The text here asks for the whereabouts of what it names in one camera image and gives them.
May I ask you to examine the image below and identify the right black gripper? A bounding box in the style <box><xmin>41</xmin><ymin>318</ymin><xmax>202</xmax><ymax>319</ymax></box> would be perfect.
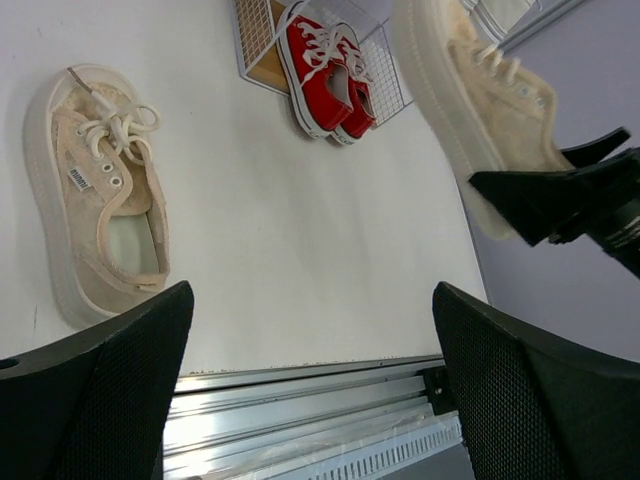
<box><xmin>470</xmin><ymin>127</ymin><xmax>639</xmax><ymax>276</ymax></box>

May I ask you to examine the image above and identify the beige sneaker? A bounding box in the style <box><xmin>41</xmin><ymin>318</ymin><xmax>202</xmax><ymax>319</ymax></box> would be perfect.
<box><xmin>392</xmin><ymin>1</ymin><xmax>572</xmax><ymax>240</ymax></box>
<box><xmin>23</xmin><ymin>64</ymin><xmax>170</xmax><ymax>327</ymax></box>

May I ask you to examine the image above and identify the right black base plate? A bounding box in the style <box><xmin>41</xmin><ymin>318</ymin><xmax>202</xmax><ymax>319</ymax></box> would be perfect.
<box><xmin>422</xmin><ymin>366</ymin><xmax>457</xmax><ymax>415</ymax></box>

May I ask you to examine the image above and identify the white wire shoe shelf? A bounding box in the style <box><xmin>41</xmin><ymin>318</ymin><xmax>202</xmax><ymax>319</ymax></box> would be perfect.
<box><xmin>230</xmin><ymin>1</ymin><xmax>585</xmax><ymax>126</ymax></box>

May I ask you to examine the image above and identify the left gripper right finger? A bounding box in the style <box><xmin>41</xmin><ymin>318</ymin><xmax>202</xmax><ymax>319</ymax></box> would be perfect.
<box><xmin>432</xmin><ymin>282</ymin><xmax>639</xmax><ymax>479</ymax></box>

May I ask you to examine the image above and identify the red canvas sneaker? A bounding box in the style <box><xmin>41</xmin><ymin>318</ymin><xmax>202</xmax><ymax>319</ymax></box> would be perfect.
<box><xmin>332</xmin><ymin>22</ymin><xmax>376</xmax><ymax>146</ymax></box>
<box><xmin>276</xmin><ymin>1</ymin><xmax>353</xmax><ymax>139</ymax></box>

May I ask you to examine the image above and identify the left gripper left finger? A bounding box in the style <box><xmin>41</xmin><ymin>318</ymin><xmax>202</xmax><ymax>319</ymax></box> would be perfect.
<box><xmin>1</xmin><ymin>281</ymin><xmax>194</xmax><ymax>479</ymax></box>

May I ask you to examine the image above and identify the aluminium mounting rail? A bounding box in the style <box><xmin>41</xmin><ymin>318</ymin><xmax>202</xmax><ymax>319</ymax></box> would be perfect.
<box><xmin>162</xmin><ymin>357</ymin><xmax>459</xmax><ymax>479</ymax></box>

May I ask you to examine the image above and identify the white sneaker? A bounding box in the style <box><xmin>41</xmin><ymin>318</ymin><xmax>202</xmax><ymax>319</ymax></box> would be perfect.
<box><xmin>486</xmin><ymin>0</ymin><xmax>539</xmax><ymax>34</ymax></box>
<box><xmin>460</xmin><ymin>0</ymin><xmax>508</xmax><ymax>43</ymax></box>

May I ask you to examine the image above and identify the white slotted cable duct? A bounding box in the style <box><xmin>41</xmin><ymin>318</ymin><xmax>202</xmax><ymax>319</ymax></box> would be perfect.
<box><xmin>277</xmin><ymin>417</ymin><xmax>462</xmax><ymax>480</ymax></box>

